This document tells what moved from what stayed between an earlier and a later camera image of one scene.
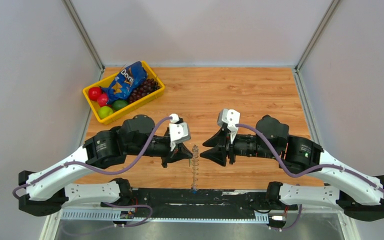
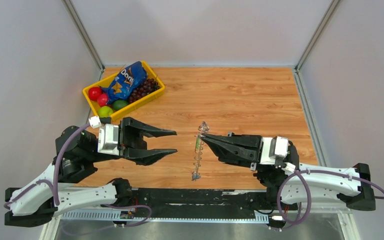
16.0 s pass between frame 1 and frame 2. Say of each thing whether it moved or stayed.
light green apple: stayed
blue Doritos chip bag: stayed
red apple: stayed
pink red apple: stayed
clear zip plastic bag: moved
